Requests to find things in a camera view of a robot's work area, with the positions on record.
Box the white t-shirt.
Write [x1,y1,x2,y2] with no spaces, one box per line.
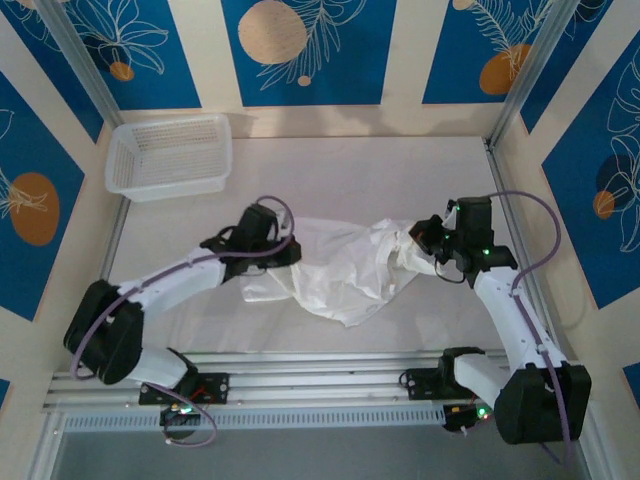
[238,215,446,330]

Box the white plastic mesh basket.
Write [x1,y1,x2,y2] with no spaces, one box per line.
[104,113,234,204]

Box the black controller board green light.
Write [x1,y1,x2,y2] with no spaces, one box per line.
[442,402,496,435]
[159,403,202,444]

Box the aluminium table side rail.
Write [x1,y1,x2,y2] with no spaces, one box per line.
[485,139,621,480]
[27,194,130,480]

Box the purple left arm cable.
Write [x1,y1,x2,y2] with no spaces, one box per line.
[73,195,297,381]

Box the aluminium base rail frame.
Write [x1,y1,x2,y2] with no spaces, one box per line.
[42,351,507,415]

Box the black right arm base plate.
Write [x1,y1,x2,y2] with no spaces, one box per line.
[405,367,497,401]

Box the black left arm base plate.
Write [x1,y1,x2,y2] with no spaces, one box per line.
[138,372,232,406]

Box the grey slotted cable duct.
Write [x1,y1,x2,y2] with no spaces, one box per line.
[62,404,447,432]

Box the aluminium corner post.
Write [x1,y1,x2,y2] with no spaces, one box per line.
[34,0,125,129]
[485,0,615,151]

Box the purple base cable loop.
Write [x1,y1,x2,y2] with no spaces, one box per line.
[163,397,219,448]

